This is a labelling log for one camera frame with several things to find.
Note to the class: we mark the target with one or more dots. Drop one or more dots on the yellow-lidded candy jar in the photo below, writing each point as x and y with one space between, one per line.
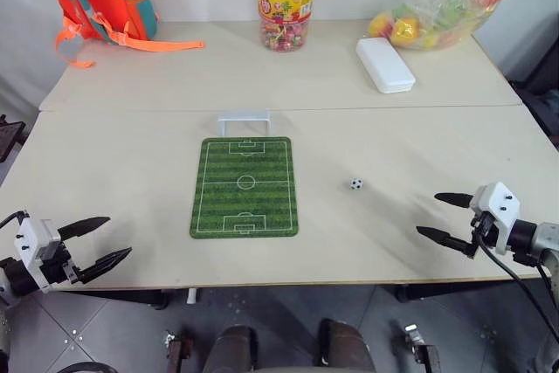
286 6

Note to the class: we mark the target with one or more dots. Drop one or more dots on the white peg under table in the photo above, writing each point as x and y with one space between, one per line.
191 296

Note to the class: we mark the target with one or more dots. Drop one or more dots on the black table frame bracket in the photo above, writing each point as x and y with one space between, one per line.
148 299
408 293

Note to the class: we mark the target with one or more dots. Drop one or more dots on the metal caster foot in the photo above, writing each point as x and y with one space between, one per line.
177 349
419 347

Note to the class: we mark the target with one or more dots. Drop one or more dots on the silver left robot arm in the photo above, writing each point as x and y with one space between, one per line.
11 274

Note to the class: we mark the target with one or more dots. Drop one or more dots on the dark rounded shape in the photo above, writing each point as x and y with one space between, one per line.
233 347
345 347

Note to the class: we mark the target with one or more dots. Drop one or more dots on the small white goal frame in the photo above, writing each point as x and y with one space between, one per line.
242 115

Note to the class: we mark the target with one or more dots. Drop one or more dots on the yellow and pink toy fruit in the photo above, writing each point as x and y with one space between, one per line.
382 24

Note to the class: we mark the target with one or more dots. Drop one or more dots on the dark metal stand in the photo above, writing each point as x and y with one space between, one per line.
8 133

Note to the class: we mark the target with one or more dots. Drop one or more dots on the white rectangular case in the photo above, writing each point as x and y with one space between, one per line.
384 65

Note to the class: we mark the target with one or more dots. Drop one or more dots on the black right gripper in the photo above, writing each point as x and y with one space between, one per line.
484 229

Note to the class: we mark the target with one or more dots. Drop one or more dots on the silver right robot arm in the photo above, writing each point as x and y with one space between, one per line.
546 237

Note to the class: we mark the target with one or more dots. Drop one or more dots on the green soccer field mat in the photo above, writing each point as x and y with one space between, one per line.
244 198

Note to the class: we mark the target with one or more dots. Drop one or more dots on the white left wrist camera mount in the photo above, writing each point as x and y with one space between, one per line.
32 242

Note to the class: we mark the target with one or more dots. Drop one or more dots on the tiny soccer ball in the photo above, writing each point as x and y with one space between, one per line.
356 184

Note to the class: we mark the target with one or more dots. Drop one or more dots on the clear bag of toy fruit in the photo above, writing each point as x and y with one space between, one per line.
450 2

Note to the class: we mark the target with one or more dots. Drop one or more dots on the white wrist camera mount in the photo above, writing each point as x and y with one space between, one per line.
498 202
32 242

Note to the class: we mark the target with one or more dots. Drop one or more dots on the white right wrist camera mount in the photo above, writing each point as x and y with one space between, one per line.
498 202

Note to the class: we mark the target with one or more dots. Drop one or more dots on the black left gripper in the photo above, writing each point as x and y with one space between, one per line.
61 270

